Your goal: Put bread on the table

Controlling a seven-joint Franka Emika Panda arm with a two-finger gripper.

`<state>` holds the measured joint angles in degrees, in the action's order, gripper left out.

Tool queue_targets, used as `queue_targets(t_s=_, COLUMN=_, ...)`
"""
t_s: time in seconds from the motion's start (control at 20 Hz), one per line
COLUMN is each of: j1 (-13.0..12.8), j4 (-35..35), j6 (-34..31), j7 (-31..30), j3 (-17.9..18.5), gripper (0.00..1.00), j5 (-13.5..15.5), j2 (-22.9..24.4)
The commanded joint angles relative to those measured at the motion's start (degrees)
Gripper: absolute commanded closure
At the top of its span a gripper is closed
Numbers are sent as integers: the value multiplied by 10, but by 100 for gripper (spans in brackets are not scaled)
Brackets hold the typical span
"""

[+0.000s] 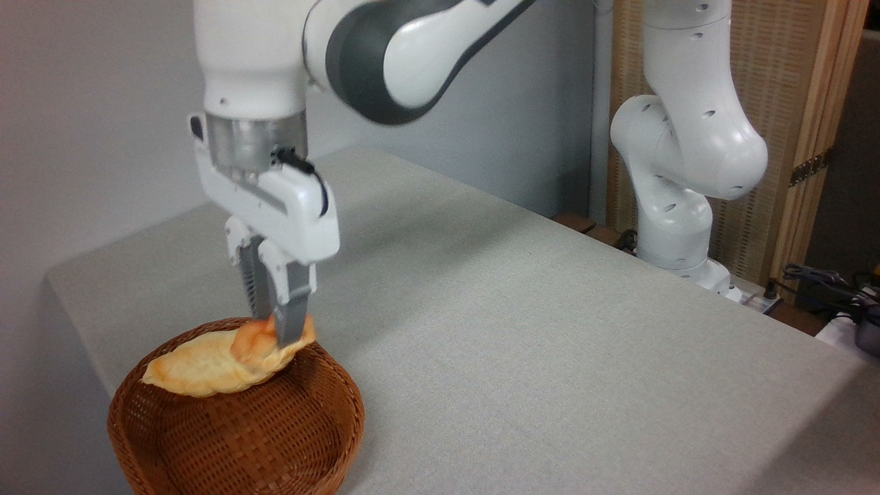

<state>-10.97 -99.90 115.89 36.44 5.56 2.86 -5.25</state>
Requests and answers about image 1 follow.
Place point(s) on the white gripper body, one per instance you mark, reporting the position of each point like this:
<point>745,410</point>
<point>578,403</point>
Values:
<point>295,213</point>

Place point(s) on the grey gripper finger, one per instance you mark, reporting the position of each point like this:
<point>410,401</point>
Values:
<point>247,268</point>
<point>292,302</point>

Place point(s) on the round orange bread bun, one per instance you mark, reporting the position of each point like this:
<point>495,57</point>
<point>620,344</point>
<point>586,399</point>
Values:
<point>256,344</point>

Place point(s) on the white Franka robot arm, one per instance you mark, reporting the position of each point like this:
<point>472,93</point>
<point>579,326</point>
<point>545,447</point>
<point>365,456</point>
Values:
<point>687,137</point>

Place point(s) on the long pale bread roll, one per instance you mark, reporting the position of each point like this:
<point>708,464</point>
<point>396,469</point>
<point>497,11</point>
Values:
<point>192,368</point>

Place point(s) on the brown woven wicker basket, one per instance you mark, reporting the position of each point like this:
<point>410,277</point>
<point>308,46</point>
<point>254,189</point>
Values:
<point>206,447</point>

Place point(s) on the grey tablecloth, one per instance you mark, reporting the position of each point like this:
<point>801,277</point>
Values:
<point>550,344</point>

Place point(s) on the brown wooden base board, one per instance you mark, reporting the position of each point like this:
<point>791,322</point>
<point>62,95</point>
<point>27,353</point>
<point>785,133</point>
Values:
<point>584,225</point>

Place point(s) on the bamboo folding screen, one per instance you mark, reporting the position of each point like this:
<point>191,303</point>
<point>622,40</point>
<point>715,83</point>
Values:
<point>790,82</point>

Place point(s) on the metal screen hinge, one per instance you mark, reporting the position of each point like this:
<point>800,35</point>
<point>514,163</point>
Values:
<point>811,167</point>

